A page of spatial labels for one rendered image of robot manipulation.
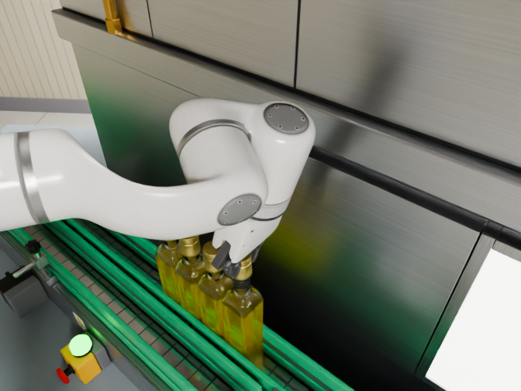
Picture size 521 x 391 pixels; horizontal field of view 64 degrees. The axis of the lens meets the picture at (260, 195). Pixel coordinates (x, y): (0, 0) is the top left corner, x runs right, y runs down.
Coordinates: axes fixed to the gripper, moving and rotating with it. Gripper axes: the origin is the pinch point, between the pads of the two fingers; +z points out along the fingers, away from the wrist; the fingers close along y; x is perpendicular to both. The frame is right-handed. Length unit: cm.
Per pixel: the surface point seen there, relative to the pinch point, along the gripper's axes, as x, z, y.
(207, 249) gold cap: -5.6, 3.0, 1.3
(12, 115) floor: -273, 198, -70
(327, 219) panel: 6.5, -6.6, -11.7
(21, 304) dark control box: -43, 51, 22
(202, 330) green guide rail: -0.5, 22.3, 4.6
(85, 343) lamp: -19.5, 39.1, 18.7
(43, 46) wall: -261, 140, -101
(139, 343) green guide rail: -7.1, 23.9, 14.0
